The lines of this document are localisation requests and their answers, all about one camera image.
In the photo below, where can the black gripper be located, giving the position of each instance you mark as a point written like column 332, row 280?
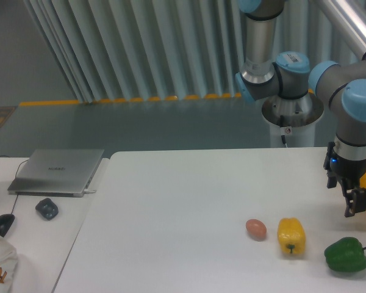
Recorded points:
column 347, row 162

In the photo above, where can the yellow bell pepper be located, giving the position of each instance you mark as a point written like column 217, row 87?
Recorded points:
column 291, row 236

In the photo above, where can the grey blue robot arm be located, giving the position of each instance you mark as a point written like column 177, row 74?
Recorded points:
column 298, row 92

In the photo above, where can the green bell pepper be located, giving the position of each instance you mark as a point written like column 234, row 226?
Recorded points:
column 346, row 255

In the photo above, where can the brown egg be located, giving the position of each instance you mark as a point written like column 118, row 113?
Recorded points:
column 256, row 229

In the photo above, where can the white folding curtain partition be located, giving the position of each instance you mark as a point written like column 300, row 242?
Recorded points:
column 131, row 50

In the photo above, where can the dark blue small tray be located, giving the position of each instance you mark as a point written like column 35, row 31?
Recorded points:
column 47, row 209

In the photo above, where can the silver closed laptop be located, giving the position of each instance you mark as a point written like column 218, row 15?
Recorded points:
column 59, row 172

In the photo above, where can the white side table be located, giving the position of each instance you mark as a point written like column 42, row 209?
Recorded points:
column 42, row 245

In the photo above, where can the black computer mouse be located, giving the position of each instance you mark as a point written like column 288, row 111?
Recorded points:
column 6, row 221

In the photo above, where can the white cloth with orange letters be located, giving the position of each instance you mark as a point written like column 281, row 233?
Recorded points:
column 8, row 262

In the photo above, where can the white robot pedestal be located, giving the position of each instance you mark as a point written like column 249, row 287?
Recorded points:
column 292, row 128

